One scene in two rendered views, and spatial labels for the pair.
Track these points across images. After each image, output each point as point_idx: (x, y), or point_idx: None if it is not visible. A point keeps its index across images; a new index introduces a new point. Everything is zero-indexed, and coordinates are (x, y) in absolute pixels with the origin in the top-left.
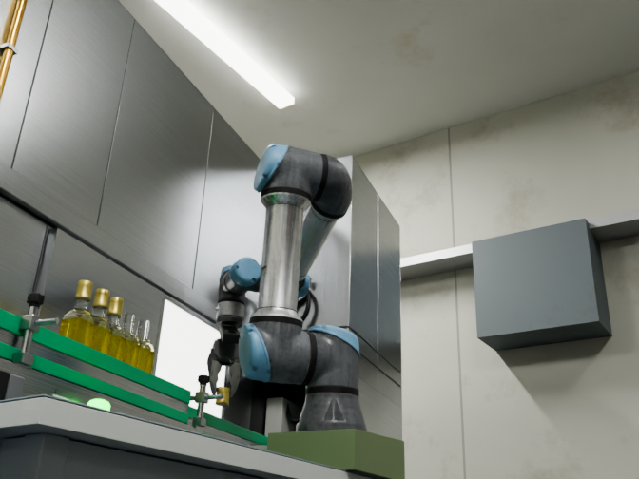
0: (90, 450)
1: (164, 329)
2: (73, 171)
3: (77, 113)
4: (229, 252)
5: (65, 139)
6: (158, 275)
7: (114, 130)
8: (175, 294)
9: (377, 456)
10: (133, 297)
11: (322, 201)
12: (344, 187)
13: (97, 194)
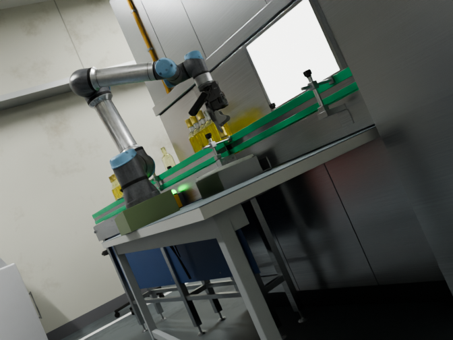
0: (115, 245)
1: (256, 63)
2: (187, 51)
3: (172, 27)
4: None
5: (177, 44)
6: (236, 39)
7: (183, 3)
8: (251, 32)
9: (121, 226)
10: (232, 71)
11: (88, 94)
12: (75, 91)
13: (197, 44)
